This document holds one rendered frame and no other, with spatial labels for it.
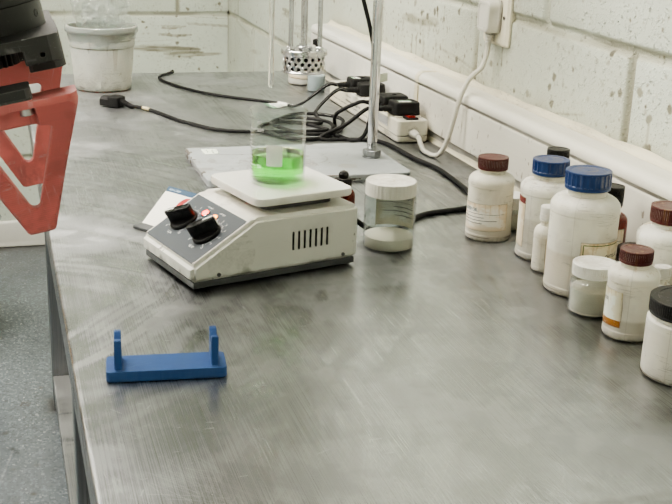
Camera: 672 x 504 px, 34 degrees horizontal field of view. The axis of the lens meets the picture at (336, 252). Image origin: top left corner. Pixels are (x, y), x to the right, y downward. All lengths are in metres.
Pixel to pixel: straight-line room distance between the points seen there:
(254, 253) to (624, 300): 0.37
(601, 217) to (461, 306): 0.17
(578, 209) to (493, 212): 0.20
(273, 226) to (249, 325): 0.14
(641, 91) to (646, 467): 0.62
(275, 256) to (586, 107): 0.51
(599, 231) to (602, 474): 0.37
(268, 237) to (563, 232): 0.30
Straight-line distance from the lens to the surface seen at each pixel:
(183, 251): 1.14
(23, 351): 2.91
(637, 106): 1.36
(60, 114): 0.56
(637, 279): 1.04
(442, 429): 0.86
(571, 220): 1.13
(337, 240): 1.18
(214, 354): 0.93
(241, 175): 1.22
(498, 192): 1.30
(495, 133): 1.60
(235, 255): 1.12
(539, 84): 1.58
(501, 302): 1.13
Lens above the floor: 1.14
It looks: 18 degrees down
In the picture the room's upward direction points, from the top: 2 degrees clockwise
